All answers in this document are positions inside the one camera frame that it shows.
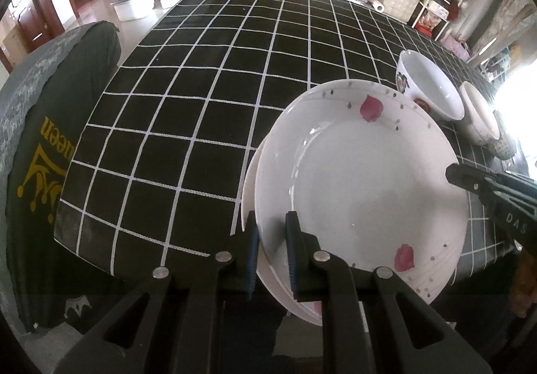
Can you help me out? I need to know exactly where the plain white plate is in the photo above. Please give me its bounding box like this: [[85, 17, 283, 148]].
[[240, 149, 324, 326]]

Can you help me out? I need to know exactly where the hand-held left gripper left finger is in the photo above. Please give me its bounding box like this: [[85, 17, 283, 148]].
[[54, 210, 261, 374]]

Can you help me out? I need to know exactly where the white plastic basin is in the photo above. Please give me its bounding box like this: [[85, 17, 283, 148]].
[[111, 0, 155, 21]]

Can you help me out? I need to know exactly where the white wire rack shelf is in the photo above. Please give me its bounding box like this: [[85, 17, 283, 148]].
[[413, 0, 471, 41]]

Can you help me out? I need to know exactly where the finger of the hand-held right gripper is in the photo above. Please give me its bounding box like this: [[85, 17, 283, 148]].
[[445, 163, 537, 248]]

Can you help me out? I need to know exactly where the dark green chair cover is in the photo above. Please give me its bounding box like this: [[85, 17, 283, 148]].
[[0, 21, 122, 333]]

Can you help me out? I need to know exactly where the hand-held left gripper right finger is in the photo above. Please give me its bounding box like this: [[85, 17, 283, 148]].
[[285, 210, 493, 374]]

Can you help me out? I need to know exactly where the white plate with pink petals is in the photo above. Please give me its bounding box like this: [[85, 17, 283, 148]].
[[254, 79, 469, 308]]

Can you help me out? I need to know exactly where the large white floral bowl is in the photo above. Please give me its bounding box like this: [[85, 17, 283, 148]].
[[396, 49, 466, 122]]

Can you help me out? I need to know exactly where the white tufted box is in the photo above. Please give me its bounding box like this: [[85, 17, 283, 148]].
[[375, 0, 420, 24]]

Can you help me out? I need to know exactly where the brown wooden door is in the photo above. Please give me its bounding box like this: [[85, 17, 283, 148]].
[[17, 0, 80, 60]]

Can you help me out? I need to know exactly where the pink bag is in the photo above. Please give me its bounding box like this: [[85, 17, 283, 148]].
[[440, 36, 471, 60]]

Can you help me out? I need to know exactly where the black checked tablecloth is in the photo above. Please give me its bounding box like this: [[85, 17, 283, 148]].
[[54, 0, 537, 286]]

